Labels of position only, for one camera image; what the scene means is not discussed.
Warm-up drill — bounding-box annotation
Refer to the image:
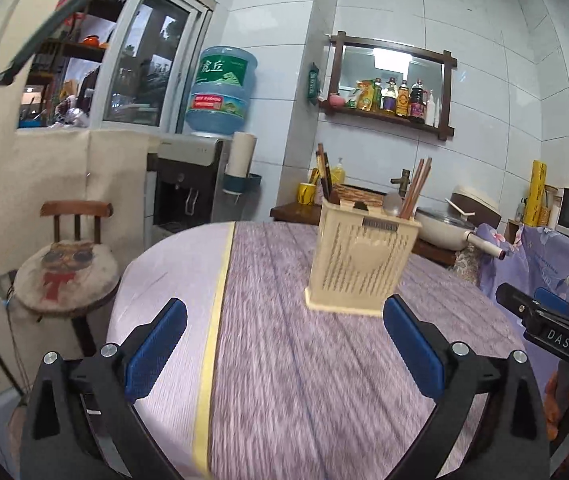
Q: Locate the gold tipped black chopstick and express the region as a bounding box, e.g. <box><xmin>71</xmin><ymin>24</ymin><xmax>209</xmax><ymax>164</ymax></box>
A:
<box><xmin>323</xmin><ymin>154</ymin><xmax>340</xmax><ymax>205</ymax></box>

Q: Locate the thin brown chopstick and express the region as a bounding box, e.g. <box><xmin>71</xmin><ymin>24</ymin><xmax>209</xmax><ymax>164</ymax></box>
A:
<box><xmin>316</xmin><ymin>143</ymin><xmax>328</xmax><ymax>200</ymax></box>

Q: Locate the wooden wall shelf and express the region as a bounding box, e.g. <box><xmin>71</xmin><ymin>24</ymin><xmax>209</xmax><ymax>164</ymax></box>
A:
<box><xmin>321</xmin><ymin>32</ymin><xmax>458</xmax><ymax>141</ymax></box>

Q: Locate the black cable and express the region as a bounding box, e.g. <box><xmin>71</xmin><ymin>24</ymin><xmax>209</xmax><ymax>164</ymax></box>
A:
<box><xmin>0</xmin><ymin>0</ymin><xmax>159</xmax><ymax>92</ymax></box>

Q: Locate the purple striped table mat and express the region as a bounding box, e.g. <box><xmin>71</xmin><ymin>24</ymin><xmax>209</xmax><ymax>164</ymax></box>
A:
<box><xmin>191</xmin><ymin>220</ymin><xmax>529</xmax><ymax>480</ymax></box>

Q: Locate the cream frying pan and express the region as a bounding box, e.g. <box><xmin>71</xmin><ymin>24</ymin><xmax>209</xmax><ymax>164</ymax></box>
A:
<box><xmin>415</xmin><ymin>202</ymin><xmax>506</xmax><ymax>260</ymax></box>

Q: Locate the blue water jug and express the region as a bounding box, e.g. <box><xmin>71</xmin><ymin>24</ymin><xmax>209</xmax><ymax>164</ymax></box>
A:
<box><xmin>185</xmin><ymin>46</ymin><xmax>258</xmax><ymax>136</ymax></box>

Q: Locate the dark soy sauce bottle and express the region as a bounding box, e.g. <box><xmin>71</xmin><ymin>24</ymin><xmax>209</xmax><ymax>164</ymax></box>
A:
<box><xmin>409</xmin><ymin>79</ymin><xmax>428</xmax><ymax>124</ymax></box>

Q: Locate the purple floral cloth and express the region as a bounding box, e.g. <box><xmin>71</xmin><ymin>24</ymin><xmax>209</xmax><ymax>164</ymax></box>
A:
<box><xmin>473</xmin><ymin>223</ymin><xmax>569</xmax><ymax>396</ymax></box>

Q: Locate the yellow tape strip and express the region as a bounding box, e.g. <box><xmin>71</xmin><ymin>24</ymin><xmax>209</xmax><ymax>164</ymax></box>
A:
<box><xmin>192</xmin><ymin>222</ymin><xmax>236</xmax><ymax>479</ymax></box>

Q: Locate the woven pattern basin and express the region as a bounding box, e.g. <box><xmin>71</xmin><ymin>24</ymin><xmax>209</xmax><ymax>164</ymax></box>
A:
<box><xmin>333</xmin><ymin>183</ymin><xmax>385</xmax><ymax>208</ymax></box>

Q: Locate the brown chopstick in basket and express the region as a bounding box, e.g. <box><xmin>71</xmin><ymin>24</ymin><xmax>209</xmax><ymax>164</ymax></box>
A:
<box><xmin>399</xmin><ymin>158</ymin><xmax>425</xmax><ymax>219</ymax></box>

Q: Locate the yellow mug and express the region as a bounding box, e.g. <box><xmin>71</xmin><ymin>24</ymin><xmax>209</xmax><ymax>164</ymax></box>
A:
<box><xmin>297</xmin><ymin>182</ymin><xmax>316</xmax><ymax>206</ymax></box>

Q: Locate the brown wooden chopstick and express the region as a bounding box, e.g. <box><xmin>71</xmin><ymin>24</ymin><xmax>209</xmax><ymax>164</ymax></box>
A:
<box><xmin>409</xmin><ymin>157</ymin><xmax>432</xmax><ymax>219</ymax></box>

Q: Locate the paper towel roll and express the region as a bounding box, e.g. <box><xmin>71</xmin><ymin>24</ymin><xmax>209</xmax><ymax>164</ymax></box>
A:
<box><xmin>226</xmin><ymin>131</ymin><xmax>257</xmax><ymax>179</ymax></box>

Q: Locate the window with white frame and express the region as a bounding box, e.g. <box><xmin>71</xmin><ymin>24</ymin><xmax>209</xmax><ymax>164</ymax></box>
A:
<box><xmin>18</xmin><ymin>0</ymin><xmax>216</xmax><ymax>133</ymax></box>

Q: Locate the yellow soap bottle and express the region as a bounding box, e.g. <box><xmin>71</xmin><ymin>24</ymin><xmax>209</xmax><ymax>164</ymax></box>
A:
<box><xmin>330</xmin><ymin>158</ymin><xmax>347</xmax><ymax>185</ymax></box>

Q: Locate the wooden chair with cushion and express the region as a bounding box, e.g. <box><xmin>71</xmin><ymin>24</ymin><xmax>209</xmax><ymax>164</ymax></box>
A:
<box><xmin>13</xmin><ymin>200</ymin><xmax>121</xmax><ymax>356</ymax></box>

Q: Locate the green hanging packet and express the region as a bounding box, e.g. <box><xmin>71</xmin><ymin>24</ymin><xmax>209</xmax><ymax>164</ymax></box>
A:
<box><xmin>306</xmin><ymin>62</ymin><xmax>321</xmax><ymax>105</ymax></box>

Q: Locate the brass faucet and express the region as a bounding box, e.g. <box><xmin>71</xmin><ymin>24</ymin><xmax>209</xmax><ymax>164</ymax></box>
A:
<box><xmin>390</xmin><ymin>169</ymin><xmax>411</xmax><ymax>198</ymax></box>

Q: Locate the cream plastic utensil basket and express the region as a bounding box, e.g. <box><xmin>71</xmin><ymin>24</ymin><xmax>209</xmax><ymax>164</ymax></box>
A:
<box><xmin>305</xmin><ymin>200</ymin><xmax>421</xmax><ymax>318</ymax></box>

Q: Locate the dark teal wall holder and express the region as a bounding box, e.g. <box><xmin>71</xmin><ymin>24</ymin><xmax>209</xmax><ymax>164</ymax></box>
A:
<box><xmin>222</xmin><ymin>174</ymin><xmax>262</xmax><ymax>196</ymax></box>

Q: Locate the grey water dispenser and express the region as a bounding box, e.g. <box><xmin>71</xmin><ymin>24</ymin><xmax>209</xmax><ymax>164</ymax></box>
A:
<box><xmin>151</xmin><ymin>134</ymin><xmax>237</xmax><ymax>234</ymax></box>

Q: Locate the grey plastic spoon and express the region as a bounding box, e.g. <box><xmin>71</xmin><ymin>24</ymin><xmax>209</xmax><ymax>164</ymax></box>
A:
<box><xmin>382</xmin><ymin>192</ymin><xmax>404</xmax><ymax>218</ymax></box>

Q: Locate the yellow oil bottle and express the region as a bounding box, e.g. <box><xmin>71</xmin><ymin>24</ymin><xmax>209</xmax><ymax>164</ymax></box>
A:
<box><xmin>395</xmin><ymin>79</ymin><xmax>411</xmax><ymax>117</ymax></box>

